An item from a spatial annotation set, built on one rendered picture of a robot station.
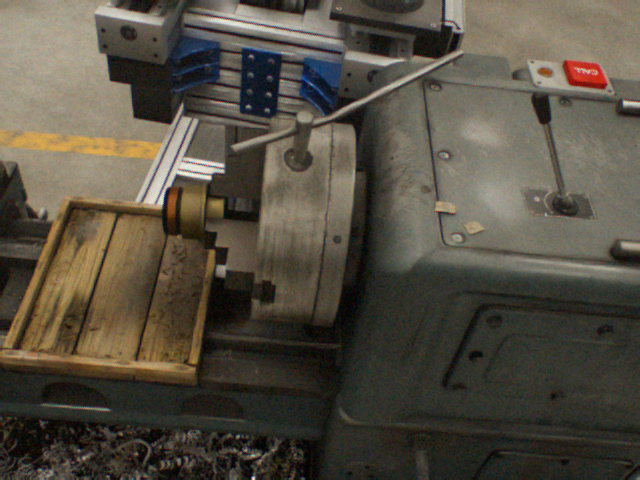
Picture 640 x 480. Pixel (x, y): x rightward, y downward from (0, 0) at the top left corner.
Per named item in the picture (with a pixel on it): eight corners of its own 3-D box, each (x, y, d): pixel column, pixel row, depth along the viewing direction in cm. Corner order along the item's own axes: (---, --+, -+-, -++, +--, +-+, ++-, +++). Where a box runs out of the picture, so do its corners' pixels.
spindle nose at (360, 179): (351, 210, 122) (371, 133, 104) (348, 317, 111) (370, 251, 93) (334, 208, 121) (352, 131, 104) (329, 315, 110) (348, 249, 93)
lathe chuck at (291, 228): (313, 199, 128) (335, 78, 102) (303, 356, 112) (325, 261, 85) (266, 194, 128) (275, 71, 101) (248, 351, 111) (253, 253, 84)
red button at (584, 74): (594, 73, 115) (599, 62, 113) (603, 94, 111) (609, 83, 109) (559, 69, 114) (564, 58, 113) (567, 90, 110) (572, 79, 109)
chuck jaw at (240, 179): (282, 197, 108) (290, 122, 105) (282, 203, 103) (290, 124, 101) (212, 190, 107) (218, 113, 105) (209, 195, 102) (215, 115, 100)
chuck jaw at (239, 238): (280, 221, 102) (275, 279, 94) (278, 245, 106) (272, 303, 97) (206, 213, 102) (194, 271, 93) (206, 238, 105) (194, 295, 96)
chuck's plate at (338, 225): (332, 201, 129) (358, 81, 102) (324, 357, 112) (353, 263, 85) (313, 199, 128) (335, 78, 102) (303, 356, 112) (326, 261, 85)
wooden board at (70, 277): (224, 224, 134) (224, 210, 131) (196, 386, 109) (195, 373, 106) (68, 209, 132) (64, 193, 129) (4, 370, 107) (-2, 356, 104)
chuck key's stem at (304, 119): (293, 179, 95) (301, 125, 85) (286, 168, 96) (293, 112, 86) (307, 174, 96) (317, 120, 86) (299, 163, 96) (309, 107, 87)
